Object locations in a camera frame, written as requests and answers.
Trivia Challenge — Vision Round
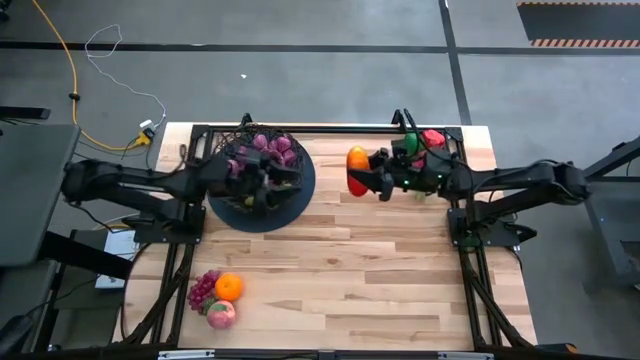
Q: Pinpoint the dark red grape bunch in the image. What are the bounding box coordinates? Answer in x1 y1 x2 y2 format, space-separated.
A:
186 269 222 315

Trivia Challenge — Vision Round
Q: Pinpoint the black hazard stripe mat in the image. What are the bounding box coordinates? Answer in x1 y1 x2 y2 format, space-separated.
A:
516 1 640 50

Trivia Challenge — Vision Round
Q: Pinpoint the round dark blue mat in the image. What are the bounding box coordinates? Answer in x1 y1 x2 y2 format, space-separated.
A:
206 133 318 234

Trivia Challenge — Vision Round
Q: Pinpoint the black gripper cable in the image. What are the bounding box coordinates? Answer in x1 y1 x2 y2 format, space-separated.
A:
399 107 466 166

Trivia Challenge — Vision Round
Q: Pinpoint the black aluminium rig frame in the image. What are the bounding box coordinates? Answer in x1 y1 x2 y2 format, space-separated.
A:
117 112 539 360

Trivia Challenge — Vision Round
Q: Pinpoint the grey black stand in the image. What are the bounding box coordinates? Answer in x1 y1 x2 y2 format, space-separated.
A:
582 134 640 294

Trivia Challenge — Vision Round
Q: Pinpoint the thin white cable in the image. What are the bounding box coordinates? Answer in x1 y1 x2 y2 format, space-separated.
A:
83 22 167 126

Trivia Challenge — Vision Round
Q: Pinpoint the white box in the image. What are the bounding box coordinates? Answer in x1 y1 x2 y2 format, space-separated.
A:
94 229 139 291

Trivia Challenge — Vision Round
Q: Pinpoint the pink dragon fruit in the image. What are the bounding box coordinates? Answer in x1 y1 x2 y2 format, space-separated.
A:
409 152 430 202

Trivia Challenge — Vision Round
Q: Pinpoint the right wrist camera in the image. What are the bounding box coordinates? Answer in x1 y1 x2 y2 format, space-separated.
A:
390 137 411 160

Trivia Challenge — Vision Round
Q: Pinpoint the orange fruit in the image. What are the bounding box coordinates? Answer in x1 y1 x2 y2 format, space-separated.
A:
214 272 245 303

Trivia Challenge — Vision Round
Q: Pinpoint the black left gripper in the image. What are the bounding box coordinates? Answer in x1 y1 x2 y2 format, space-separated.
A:
224 159 304 214

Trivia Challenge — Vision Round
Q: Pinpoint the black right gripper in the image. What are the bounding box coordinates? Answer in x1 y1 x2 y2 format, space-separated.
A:
348 147 449 202

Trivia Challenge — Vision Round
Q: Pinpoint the black orange tool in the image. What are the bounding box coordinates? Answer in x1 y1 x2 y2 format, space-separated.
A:
537 342 580 355

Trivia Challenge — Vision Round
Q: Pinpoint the purple onion bunch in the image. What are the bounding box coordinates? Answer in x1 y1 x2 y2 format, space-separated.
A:
227 132 300 176

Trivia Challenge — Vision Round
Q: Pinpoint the red bell pepper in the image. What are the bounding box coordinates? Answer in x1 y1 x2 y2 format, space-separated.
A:
422 128 447 150

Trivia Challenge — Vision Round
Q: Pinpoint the yellow cable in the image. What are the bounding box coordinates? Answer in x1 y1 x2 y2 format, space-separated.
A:
30 0 151 152

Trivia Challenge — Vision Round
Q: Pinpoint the green bell pepper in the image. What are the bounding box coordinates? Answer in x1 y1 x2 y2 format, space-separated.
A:
402 131 420 157

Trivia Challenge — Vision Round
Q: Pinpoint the orange red mango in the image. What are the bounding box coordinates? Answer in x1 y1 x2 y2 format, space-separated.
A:
346 145 372 198

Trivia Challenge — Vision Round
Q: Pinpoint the grey side table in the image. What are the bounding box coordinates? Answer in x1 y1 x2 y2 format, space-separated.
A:
0 123 81 269

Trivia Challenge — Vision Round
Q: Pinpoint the black flat bar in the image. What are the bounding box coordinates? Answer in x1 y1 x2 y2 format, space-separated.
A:
0 105 51 121

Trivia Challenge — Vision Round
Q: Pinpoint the pink peach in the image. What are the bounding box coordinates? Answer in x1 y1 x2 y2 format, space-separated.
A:
206 299 237 331

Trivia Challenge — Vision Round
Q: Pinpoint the black chair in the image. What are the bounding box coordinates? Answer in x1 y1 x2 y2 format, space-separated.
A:
0 314 36 357

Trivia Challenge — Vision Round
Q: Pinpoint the black wire basket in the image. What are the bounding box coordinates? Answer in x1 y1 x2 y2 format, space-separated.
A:
208 124 307 217

